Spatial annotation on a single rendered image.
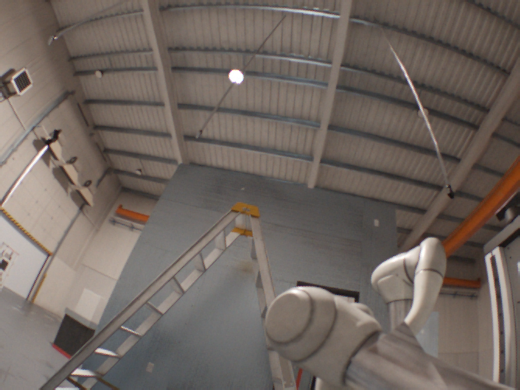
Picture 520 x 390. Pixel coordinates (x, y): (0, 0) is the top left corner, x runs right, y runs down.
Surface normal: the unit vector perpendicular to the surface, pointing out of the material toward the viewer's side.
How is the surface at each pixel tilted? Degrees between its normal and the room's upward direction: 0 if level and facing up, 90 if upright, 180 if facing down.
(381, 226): 90
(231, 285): 90
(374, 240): 90
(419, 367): 65
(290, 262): 90
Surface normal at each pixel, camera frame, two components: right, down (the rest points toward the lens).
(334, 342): -0.38, -0.54
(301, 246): 0.01, -0.62
